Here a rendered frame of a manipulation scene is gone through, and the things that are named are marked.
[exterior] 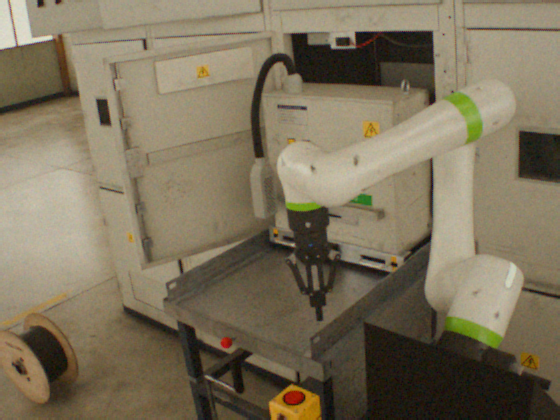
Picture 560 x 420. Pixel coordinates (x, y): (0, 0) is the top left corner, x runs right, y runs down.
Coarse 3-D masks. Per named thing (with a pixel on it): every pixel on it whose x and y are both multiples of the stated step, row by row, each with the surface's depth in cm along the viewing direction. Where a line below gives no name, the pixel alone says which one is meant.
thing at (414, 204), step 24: (288, 96) 187; (312, 96) 181; (336, 96) 178; (360, 96) 176; (384, 96) 173; (408, 96) 171; (264, 120) 198; (408, 168) 176; (408, 192) 179; (336, 216) 193; (408, 216) 181; (432, 216) 194; (408, 240) 184
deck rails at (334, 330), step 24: (264, 240) 212; (216, 264) 195; (240, 264) 202; (408, 264) 179; (168, 288) 181; (192, 288) 188; (384, 288) 169; (360, 312) 161; (312, 336) 145; (336, 336) 154
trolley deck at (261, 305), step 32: (224, 288) 187; (256, 288) 186; (288, 288) 184; (352, 288) 179; (416, 288) 178; (192, 320) 177; (224, 320) 169; (256, 320) 168; (288, 320) 166; (384, 320) 166; (256, 352) 161; (288, 352) 152; (352, 352) 155
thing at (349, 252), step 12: (276, 228) 209; (288, 240) 207; (336, 240) 194; (348, 252) 191; (360, 252) 188; (372, 252) 184; (384, 252) 182; (408, 252) 180; (384, 264) 183; (396, 264) 180
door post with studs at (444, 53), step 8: (448, 0) 163; (440, 8) 165; (448, 8) 164; (440, 16) 166; (448, 16) 164; (440, 24) 167; (448, 24) 165; (440, 32) 168; (448, 32) 166; (440, 40) 169; (448, 40) 167; (440, 48) 170; (448, 48) 168; (440, 56) 171; (448, 56) 169; (440, 64) 172; (448, 64) 170; (440, 72) 173; (448, 72) 170; (440, 80) 174; (448, 80) 171; (440, 88) 174; (448, 88) 172; (440, 96) 175
